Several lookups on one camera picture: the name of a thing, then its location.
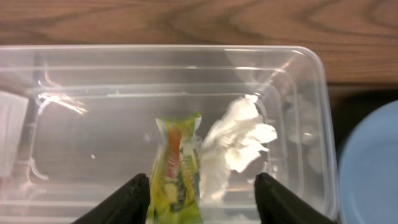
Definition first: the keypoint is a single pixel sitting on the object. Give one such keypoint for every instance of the crumpled white tissue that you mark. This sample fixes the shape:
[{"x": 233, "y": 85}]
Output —
[{"x": 232, "y": 143}]

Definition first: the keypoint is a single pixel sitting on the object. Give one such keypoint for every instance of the black waste tray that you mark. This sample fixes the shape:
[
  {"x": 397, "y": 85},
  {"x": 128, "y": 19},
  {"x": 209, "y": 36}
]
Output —
[{"x": 349, "y": 109}]

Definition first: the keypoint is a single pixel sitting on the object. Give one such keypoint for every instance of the clear plastic waste bin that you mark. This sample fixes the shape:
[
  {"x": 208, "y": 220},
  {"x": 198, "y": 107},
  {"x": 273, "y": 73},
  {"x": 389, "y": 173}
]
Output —
[{"x": 78, "y": 121}]

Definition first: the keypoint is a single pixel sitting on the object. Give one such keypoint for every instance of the yellow green snack wrapper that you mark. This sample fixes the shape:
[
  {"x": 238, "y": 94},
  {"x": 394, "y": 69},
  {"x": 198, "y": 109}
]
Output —
[{"x": 175, "y": 177}]

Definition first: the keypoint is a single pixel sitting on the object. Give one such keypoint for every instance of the light blue bowl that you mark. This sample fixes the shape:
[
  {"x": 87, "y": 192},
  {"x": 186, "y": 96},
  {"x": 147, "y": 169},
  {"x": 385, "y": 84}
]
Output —
[{"x": 368, "y": 170}]

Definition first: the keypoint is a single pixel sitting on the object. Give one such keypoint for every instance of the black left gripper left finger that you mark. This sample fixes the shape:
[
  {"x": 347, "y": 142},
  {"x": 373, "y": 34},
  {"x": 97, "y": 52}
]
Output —
[{"x": 127, "y": 205}]

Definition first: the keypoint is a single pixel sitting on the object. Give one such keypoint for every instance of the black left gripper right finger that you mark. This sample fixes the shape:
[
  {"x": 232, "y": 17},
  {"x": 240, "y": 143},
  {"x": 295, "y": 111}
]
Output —
[{"x": 276, "y": 204}]

